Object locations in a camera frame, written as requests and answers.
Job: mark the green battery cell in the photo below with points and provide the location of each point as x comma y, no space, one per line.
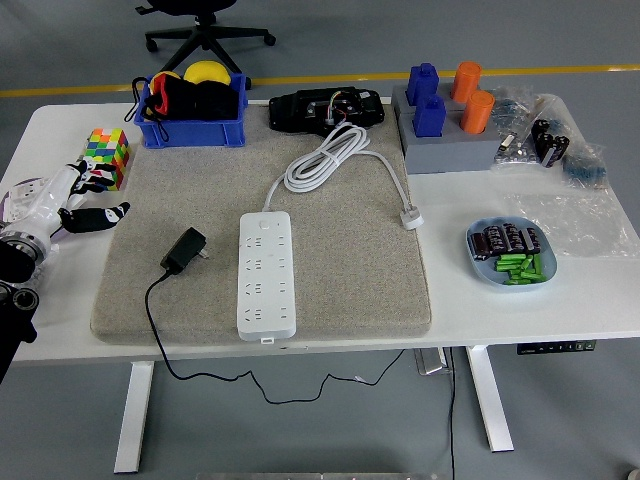
531,275
507,266
538,264
510,259
517,281

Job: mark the purple round dish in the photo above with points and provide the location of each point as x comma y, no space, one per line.
4,210

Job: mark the blue bottle-shaped block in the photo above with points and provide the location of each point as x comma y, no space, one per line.
422,80
429,117

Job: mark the white power strip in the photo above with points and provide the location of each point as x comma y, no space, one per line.
270,315

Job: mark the clear bag metal parts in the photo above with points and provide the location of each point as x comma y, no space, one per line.
515,150

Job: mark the white table leg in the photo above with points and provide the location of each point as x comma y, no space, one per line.
134,415
492,400

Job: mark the small yellow ball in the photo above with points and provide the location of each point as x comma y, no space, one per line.
167,76

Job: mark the light blue plate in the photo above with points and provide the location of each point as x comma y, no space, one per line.
482,272

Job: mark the empty clear plastic bag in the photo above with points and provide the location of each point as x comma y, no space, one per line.
575,225

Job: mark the black plug adapter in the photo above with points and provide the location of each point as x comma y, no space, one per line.
182,250

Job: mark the black capacitor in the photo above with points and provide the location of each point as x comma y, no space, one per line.
512,237
481,246
533,240
495,239

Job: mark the black red cloth bag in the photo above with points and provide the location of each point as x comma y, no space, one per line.
210,102

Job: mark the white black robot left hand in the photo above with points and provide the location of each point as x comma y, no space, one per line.
47,197

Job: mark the grey block holder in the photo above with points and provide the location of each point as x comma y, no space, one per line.
398,97
450,155

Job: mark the grey-brown mat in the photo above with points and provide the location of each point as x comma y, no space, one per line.
350,280

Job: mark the white power strip plug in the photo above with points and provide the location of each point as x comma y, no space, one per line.
412,219

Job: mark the blue plastic bin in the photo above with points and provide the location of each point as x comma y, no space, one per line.
190,134

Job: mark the silver box under table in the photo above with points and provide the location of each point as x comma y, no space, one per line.
431,361

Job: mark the multicolour puzzle cube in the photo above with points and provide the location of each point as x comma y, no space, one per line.
112,145

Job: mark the clear bag blue components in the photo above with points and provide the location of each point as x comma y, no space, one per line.
512,107

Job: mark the orange cylinder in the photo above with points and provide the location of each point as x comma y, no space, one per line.
477,112
466,80

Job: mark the black electronic device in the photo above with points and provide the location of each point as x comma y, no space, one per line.
295,112

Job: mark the black office chair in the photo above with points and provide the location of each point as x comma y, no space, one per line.
210,35

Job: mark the clear bag black capacitors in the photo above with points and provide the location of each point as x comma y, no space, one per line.
550,142

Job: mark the large yellow ball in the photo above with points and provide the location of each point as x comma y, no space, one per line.
205,72

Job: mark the black table control panel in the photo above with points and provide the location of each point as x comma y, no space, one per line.
555,348

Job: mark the clear bag blue resistors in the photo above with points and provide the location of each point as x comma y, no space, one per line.
585,167

